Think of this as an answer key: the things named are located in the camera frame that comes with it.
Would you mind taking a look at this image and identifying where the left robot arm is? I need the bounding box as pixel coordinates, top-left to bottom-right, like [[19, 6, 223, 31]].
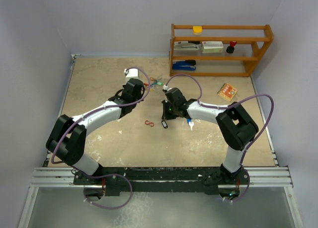
[[46, 78, 145, 184]]

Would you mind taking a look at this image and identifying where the blue stapler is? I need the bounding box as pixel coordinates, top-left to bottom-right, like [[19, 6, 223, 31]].
[[172, 60, 196, 71]]

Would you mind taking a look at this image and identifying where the yellow lidded jar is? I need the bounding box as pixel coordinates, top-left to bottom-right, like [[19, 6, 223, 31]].
[[192, 25, 203, 36]]

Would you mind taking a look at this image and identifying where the red carabiner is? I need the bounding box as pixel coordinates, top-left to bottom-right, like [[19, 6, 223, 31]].
[[145, 120, 155, 127]]

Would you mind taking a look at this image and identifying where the wooden shelf rack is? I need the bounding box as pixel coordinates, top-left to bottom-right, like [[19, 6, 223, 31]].
[[169, 24, 274, 77]]

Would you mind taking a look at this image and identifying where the white and red box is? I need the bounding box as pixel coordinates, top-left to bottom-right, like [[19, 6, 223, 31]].
[[201, 41, 224, 53]]

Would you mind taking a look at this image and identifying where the red and black stamp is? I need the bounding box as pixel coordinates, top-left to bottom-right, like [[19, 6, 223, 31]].
[[226, 41, 237, 54]]

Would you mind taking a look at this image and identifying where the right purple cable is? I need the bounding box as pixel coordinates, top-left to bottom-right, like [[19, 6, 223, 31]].
[[164, 74, 275, 203]]

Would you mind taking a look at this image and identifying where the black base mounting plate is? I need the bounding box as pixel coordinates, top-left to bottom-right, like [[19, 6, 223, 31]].
[[74, 167, 250, 198]]

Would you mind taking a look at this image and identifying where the purple cable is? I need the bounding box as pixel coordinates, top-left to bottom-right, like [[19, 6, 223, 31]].
[[164, 74, 275, 203], [51, 67, 151, 210]]

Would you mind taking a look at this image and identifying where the grey stapler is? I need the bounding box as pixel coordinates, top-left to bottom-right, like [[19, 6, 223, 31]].
[[174, 41, 201, 51]]

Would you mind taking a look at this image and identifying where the orange spiral notebook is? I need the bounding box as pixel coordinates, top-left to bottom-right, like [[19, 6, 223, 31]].
[[217, 83, 238, 101]]

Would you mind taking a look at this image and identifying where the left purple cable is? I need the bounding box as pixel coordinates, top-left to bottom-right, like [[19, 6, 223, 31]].
[[51, 67, 151, 210]]

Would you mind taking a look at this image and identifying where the aluminium rail frame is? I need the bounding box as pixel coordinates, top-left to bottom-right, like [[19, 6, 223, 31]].
[[19, 56, 304, 228]]

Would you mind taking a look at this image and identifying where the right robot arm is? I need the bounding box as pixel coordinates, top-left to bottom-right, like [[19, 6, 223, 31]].
[[161, 86, 259, 185]]

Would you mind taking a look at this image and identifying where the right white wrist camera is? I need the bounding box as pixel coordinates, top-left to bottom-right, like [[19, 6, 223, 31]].
[[162, 85, 172, 93]]

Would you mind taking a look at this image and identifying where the key with blue tag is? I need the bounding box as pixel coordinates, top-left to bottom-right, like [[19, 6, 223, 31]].
[[187, 119, 194, 131]]

